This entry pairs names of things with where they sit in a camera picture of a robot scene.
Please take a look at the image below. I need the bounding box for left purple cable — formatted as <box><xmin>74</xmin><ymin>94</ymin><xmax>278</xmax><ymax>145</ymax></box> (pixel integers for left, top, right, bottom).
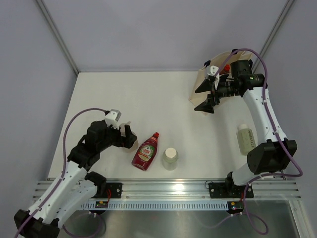
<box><xmin>12</xmin><ymin>107</ymin><xmax>109</xmax><ymax>238</ymax></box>

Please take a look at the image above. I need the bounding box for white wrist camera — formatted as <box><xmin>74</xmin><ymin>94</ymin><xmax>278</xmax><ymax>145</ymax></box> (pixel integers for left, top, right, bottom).
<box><xmin>105</xmin><ymin>109</ymin><xmax>121</xmax><ymax>129</ymax></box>
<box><xmin>205</xmin><ymin>65</ymin><xmax>219</xmax><ymax>79</ymax></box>

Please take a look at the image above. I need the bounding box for right small circuit board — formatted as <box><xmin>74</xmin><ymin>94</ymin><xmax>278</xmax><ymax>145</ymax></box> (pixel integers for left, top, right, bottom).
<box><xmin>227</xmin><ymin>201</ymin><xmax>244</xmax><ymax>212</ymax></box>

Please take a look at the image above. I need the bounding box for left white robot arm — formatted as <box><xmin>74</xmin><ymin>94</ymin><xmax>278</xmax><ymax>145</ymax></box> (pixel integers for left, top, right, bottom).
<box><xmin>14</xmin><ymin>120</ymin><xmax>137</xmax><ymax>238</ymax></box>

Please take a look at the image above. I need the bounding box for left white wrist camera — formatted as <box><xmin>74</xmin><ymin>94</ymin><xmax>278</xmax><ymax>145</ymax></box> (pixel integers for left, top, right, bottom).
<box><xmin>105</xmin><ymin>109</ymin><xmax>121</xmax><ymax>129</ymax></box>

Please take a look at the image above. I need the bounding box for left small circuit board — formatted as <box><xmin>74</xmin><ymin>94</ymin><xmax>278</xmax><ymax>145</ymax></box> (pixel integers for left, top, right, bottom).
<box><xmin>95</xmin><ymin>201</ymin><xmax>108</xmax><ymax>209</ymax></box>

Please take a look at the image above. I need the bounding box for left aluminium frame post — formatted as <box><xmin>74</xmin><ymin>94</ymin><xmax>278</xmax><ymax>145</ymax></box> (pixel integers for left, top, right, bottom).
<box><xmin>34</xmin><ymin>0</ymin><xmax>80</xmax><ymax>76</ymax></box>

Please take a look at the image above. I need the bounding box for beige pump bottle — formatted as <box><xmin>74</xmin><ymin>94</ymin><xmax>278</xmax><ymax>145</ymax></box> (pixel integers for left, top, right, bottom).
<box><xmin>120</xmin><ymin>121</ymin><xmax>139</xmax><ymax>153</ymax></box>

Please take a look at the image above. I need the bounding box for small circuit board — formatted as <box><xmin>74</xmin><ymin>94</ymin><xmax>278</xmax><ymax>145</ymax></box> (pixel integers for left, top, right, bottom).
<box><xmin>227</xmin><ymin>201</ymin><xmax>244</xmax><ymax>212</ymax></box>
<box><xmin>95</xmin><ymin>201</ymin><xmax>108</xmax><ymax>209</ymax></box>

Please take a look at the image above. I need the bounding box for red dish soap bottle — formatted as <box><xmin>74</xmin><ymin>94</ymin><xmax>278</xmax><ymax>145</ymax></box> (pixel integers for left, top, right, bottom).
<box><xmin>220</xmin><ymin>64</ymin><xmax>230</xmax><ymax>74</ymax></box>
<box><xmin>131</xmin><ymin>132</ymin><xmax>159</xmax><ymax>171</ymax></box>

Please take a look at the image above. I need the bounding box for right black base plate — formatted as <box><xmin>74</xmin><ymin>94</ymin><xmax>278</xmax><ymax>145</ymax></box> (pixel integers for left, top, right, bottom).
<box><xmin>208</xmin><ymin>182</ymin><xmax>254</xmax><ymax>199</ymax></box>

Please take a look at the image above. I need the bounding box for pale green lotion bottle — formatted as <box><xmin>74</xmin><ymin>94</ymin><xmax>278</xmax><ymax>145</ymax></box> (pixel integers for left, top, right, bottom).
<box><xmin>237</xmin><ymin>124</ymin><xmax>257</xmax><ymax>156</ymax></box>

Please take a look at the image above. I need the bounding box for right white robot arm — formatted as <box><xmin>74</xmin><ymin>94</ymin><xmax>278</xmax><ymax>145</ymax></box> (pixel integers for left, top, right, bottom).
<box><xmin>194</xmin><ymin>60</ymin><xmax>297</xmax><ymax>197</ymax></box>

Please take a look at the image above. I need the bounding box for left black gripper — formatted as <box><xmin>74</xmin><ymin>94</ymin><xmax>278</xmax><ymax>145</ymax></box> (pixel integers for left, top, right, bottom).
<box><xmin>98</xmin><ymin>121</ymin><xmax>137</xmax><ymax>152</ymax></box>

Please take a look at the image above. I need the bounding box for aluminium frame post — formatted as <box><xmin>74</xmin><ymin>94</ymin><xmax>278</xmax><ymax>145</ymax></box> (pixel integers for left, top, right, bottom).
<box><xmin>34</xmin><ymin>0</ymin><xmax>80</xmax><ymax>76</ymax></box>
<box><xmin>257</xmin><ymin>0</ymin><xmax>297</xmax><ymax>59</ymax></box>

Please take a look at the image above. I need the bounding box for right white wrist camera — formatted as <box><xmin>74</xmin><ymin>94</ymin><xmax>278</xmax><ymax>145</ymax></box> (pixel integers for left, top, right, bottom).
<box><xmin>205</xmin><ymin>65</ymin><xmax>219</xmax><ymax>79</ymax></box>

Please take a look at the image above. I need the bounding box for aluminium front rail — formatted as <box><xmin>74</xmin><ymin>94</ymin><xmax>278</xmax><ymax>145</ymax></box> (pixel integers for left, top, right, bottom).
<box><xmin>32</xmin><ymin>180</ymin><xmax>302</xmax><ymax>201</ymax></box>

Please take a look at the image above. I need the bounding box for beige canvas bag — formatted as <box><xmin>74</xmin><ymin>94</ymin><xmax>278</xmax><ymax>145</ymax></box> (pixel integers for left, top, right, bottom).
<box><xmin>189</xmin><ymin>51</ymin><xmax>252</xmax><ymax>107</ymax></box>

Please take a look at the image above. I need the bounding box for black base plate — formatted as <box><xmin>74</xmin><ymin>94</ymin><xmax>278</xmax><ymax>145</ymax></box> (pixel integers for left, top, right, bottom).
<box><xmin>208</xmin><ymin>182</ymin><xmax>254</xmax><ymax>199</ymax></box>
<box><xmin>97</xmin><ymin>182</ymin><xmax>122</xmax><ymax>199</ymax></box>

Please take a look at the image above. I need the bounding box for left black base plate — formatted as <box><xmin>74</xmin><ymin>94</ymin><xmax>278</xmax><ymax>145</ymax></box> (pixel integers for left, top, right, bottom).
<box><xmin>97</xmin><ymin>182</ymin><xmax>122</xmax><ymax>199</ymax></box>

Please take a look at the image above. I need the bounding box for white slotted cable duct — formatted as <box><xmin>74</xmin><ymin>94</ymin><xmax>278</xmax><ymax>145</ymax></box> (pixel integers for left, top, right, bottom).
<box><xmin>78</xmin><ymin>200</ymin><xmax>228</xmax><ymax>211</ymax></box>

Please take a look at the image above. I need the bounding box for right aluminium frame post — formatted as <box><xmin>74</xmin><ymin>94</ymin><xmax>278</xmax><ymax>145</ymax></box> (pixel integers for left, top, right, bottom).
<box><xmin>257</xmin><ymin>0</ymin><xmax>297</xmax><ymax>59</ymax></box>

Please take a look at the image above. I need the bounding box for clear jar white lid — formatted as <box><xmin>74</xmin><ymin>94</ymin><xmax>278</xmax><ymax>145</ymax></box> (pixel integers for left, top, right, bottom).
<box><xmin>162</xmin><ymin>147</ymin><xmax>178</xmax><ymax>171</ymax></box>

